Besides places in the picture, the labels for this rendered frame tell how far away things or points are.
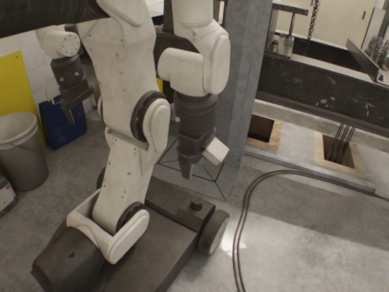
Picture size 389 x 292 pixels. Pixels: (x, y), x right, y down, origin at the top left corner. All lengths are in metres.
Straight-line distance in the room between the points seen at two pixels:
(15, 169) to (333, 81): 1.64
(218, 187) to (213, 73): 0.97
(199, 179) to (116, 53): 0.94
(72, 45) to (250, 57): 0.77
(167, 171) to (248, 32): 0.82
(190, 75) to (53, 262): 0.57
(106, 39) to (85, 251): 0.54
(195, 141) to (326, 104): 0.99
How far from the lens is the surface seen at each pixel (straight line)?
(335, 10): 4.39
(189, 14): 0.40
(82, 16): 0.49
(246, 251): 1.14
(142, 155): 0.72
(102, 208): 0.82
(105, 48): 0.58
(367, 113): 1.46
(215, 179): 1.36
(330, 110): 1.43
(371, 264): 1.39
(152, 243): 0.92
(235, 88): 1.24
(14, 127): 1.55
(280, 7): 1.31
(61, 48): 0.71
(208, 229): 0.94
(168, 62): 0.47
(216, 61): 0.41
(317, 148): 1.91
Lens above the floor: 0.95
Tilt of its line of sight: 36 degrees down
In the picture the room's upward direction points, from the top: 5 degrees clockwise
